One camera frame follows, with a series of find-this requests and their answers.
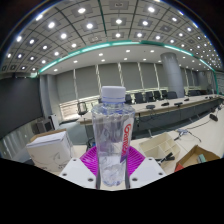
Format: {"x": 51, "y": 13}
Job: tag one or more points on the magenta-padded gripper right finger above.
{"x": 136, "y": 160}

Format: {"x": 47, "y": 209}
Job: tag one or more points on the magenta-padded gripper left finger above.
{"x": 88, "y": 160}

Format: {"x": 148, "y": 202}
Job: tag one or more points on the clear plastic water bottle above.
{"x": 111, "y": 133}

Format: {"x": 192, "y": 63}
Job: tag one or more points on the beige divided organizer tray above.
{"x": 156, "y": 143}

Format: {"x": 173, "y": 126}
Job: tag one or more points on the black clip in tray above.
{"x": 167, "y": 157}

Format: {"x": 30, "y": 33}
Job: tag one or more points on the white carton box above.
{"x": 48, "y": 151}

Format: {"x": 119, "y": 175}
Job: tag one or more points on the long curved conference desk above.
{"x": 160, "y": 115}

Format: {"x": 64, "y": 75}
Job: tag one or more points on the open cardboard box red side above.
{"x": 190, "y": 158}

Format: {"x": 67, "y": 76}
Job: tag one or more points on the teal eraser block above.
{"x": 201, "y": 158}

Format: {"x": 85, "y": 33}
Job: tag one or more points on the row of black office chairs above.
{"x": 150, "y": 96}

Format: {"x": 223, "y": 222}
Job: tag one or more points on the black tabletop device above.
{"x": 213, "y": 117}

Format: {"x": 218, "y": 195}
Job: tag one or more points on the round grey column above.
{"x": 172, "y": 73}

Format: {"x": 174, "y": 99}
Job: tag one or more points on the group of ceiling lights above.
{"x": 90, "y": 25}

